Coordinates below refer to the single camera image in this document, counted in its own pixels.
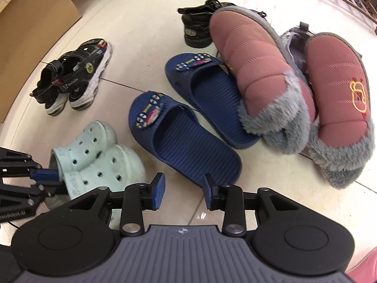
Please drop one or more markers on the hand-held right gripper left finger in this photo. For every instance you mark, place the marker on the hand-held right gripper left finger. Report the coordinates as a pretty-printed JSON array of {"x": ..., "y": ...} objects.
[{"x": 159, "y": 190}]

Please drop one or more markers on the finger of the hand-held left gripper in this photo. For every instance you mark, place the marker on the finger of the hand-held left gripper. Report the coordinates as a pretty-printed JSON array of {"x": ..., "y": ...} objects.
[
  {"x": 47, "y": 174},
  {"x": 29, "y": 193}
]

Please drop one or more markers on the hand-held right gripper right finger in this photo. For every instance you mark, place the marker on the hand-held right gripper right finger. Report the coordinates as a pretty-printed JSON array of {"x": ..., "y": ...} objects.
[{"x": 209, "y": 193}]

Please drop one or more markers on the blue slide sandal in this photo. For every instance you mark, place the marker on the blue slide sandal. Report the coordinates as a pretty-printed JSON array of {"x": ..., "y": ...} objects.
[
  {"x": 218, "y": 94},
  {"x": 188, "y": 150}
]

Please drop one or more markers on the pink fur-lined slipper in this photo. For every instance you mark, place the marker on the pink fur-lined slipper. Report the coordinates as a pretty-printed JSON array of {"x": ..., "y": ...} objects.
[
  {"x": 250, "y": 59},
  {"x": 338, "y": 94}
]

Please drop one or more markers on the grey mesh sneaker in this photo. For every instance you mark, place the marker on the grey mesh sneaker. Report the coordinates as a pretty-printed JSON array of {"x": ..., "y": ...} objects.
[{"x": 294, "y": 50}]

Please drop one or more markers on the black ankle boot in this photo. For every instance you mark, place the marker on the black ankle boot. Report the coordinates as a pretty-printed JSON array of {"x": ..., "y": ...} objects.
[{"x": 197, "y": 26}]

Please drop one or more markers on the pink rain boot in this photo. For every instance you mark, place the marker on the pink rain boot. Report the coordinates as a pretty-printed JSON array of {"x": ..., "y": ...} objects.
[{"x": 365, "y": 268}]

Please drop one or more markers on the cardboard box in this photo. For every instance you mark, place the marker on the cardboard box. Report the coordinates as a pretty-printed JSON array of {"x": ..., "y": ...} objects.
[{"x": 29, "y": 29}]

